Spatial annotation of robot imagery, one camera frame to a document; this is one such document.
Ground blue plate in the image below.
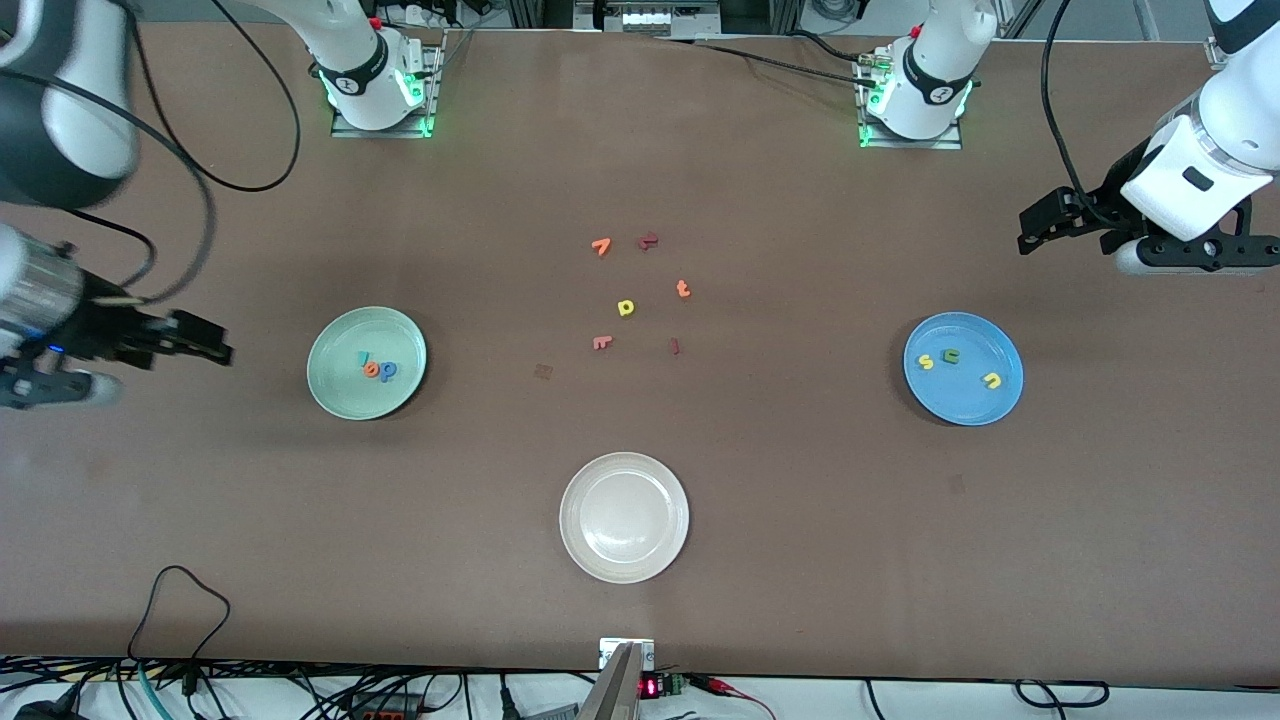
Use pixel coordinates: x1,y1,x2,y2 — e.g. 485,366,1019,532
903,312,1024,428

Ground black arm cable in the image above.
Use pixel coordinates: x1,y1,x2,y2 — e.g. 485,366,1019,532
1040,0,1101,231
40,0,303,301

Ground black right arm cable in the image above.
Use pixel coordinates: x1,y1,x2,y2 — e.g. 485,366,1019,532
40,0,303,301

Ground black power plug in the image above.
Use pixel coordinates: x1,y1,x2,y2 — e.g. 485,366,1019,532
15,683,83,720

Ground teal cable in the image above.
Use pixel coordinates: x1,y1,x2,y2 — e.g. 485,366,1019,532
138,660,169,720

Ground cream white plate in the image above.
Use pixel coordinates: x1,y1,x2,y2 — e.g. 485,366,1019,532
559,452,691,585

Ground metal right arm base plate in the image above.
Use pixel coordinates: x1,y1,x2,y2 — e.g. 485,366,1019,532
330,45,443,140

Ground black looped cable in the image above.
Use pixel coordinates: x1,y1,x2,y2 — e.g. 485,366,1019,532
127,565,232,693

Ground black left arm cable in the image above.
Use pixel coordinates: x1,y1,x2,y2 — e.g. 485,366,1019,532
1040,0,1101,231

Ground black cable on table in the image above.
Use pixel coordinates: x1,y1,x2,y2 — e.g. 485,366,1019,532
655,36,881,87

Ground grey metal camera mount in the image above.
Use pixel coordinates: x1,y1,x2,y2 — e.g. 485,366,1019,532
578,637,657,720

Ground pale green plate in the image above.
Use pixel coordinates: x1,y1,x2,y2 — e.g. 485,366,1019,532
306,306,428,421

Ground red clip leads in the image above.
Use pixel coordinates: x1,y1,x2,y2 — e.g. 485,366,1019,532
688,675,776,720

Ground grey control box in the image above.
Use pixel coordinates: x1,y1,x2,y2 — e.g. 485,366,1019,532
573,0,723,39

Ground black coiled cable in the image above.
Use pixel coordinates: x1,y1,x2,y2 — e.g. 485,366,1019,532
1013,680,1111,708

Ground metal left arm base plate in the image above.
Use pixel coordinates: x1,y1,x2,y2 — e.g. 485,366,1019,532
857,50,964,151

